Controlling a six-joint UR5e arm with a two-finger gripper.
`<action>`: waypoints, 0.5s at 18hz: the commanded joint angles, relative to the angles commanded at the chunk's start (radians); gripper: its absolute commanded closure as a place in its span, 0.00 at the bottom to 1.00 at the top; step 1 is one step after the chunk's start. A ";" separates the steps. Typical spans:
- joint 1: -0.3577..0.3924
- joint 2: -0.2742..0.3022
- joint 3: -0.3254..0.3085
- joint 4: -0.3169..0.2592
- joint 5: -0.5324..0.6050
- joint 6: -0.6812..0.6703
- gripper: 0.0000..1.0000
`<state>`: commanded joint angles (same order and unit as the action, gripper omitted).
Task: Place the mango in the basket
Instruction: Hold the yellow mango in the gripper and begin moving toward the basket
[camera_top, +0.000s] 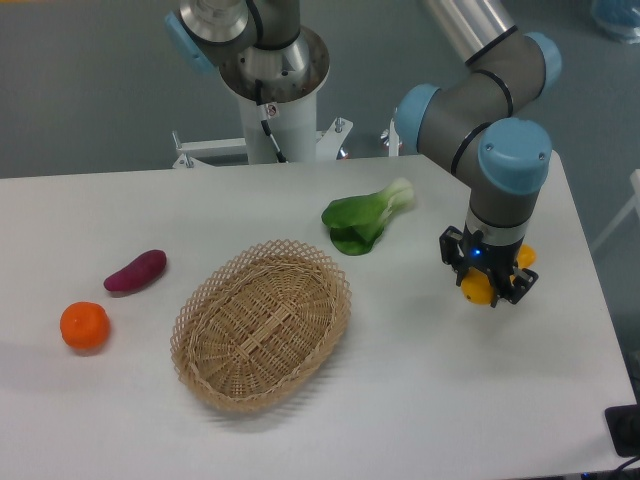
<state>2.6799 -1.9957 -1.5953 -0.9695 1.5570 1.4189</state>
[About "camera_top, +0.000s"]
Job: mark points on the black device at table edge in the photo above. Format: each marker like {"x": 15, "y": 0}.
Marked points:
{"x": 623, "y": 426}

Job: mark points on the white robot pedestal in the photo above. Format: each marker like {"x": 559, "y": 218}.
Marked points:
{"x": 276, "y": 92}

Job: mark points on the woven wicker basket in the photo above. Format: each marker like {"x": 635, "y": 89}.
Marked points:
{"x": 260, "y": 326}

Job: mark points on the white frame at right edge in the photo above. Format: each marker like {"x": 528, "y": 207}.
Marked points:
{"x": 631, "y": 205}

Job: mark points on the blue object in background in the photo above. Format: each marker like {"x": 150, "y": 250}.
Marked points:
{"x": 619, "y": 19}

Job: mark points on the yellow mango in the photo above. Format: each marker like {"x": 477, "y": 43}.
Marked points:
{"x": 476, "y": 287}

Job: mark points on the green bok choy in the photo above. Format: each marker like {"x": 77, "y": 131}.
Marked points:
{"x": 355, "y": 223}

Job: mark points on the purple sweet potato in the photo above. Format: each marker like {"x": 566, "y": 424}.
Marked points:
{"x": 141, "y": 271}

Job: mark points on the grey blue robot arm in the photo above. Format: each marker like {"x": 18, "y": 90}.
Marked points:
{"x": 470, "y": 130}

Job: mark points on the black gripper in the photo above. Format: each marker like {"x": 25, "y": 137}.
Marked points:
{"x": 497, "y": 262}

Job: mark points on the orange tangerine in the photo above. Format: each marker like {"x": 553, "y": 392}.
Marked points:
{"x": 84, "y": 325}

